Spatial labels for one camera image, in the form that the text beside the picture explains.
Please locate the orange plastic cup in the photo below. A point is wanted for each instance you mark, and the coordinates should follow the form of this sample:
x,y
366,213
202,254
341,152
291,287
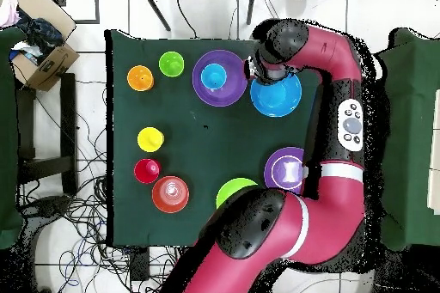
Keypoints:
x,y
140,78

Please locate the grey pedestal foot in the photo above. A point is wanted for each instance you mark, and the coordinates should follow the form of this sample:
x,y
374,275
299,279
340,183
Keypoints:
x,y
48,205

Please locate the blue plastic bowl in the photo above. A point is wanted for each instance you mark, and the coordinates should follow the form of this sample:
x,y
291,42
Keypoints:
x,y
276,100

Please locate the orange-red plastic bowl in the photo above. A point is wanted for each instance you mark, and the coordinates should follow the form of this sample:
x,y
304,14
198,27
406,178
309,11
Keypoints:
x,y
171,194

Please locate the red plastic cup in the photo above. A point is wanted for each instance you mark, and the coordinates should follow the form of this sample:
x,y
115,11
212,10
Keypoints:
x,y
147,170

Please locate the green plastic cup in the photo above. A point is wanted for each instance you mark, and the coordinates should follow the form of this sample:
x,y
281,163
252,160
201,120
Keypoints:
x,y
171,63

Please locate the green plastic bowl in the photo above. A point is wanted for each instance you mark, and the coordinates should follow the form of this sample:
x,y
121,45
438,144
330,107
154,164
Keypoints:
x,y
230,190

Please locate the yellow plastic cup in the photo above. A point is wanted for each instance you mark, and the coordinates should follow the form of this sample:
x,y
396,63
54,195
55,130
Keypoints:
x,y
150,139

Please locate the open cardboard box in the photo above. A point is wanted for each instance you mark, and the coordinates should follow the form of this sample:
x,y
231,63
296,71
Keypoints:
x,y
51,66

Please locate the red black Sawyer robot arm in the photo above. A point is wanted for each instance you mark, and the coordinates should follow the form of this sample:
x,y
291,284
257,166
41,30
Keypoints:
x,y
326,220

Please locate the green cloth covered table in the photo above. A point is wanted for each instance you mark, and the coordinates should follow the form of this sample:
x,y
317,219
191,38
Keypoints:
x,y
7,135
409,135

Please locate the black floor frame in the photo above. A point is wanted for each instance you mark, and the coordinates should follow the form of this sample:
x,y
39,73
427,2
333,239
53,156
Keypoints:
x,y
97,4

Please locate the black bench frame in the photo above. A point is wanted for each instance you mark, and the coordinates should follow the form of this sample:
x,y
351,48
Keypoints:
x,y
68,117

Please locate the dark blue cloth bundle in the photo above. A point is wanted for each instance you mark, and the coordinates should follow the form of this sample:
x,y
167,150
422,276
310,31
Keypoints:
x,y
44,33

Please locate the deep purple plastic bowl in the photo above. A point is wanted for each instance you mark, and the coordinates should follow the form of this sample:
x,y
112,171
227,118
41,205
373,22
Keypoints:
x,y
270,166

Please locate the blue plastic cup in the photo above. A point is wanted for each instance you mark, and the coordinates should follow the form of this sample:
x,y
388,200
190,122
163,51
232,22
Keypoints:
x,y
213,77

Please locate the dark green tablecloth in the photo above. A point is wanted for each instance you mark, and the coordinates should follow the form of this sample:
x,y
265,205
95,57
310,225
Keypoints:
x,y
223,141

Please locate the black power strip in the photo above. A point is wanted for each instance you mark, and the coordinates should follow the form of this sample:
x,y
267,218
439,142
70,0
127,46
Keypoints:
x,y
139,265

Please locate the shallow purple plastic bowl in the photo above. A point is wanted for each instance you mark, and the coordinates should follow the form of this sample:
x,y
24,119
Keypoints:
x,y
233,93

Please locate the pink cloth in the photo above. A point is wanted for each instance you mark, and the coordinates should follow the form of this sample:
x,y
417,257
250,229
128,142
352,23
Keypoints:
x,y
8,11

